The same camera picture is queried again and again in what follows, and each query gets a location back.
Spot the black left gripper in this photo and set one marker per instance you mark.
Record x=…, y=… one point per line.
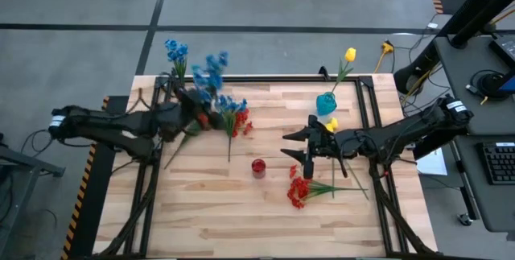
x=181, y=119

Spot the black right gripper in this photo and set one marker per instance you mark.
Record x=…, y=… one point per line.
x=322, y=143

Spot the red artificial flower bunch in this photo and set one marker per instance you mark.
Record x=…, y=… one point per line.
x=203, y=120
x=241, y=120
x=299, y=191

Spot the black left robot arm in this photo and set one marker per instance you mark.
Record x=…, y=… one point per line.
x=100, y=125

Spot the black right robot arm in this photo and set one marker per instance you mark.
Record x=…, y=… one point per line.
x=402, y=135

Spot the red ribbed glass vase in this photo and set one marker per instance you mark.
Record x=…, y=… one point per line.
x=258, y=167

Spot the teal glass vase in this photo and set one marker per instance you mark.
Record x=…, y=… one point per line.
x=326, y=105

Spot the white paper sheet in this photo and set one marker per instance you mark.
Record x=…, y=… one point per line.
x=432, y=163

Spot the long hazard tape strip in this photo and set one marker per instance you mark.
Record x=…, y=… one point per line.
x=82, y=179

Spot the small white adapter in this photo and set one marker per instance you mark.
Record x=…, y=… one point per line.
x=432, y=25

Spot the black caster wheel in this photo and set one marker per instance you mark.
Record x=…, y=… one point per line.
x=464, y=219

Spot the grey side table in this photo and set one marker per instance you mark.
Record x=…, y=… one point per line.
x=24, y=162

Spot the black computer keyboard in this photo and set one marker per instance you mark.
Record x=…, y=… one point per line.
x=499, y=163

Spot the grey office desk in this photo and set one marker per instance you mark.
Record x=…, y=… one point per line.
x=499, y=123

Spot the black round device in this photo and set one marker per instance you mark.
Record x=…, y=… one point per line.
x=491, y=85

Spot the black tablet device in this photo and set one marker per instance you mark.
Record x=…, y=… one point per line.
x=506, y=48

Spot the black tower fan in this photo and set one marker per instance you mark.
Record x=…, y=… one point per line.
x=483, y=2

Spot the black aluminium table frame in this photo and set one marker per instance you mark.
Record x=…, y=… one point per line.
x=261, y=79

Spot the small black bracket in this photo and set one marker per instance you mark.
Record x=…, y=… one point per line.
x=324, y=71

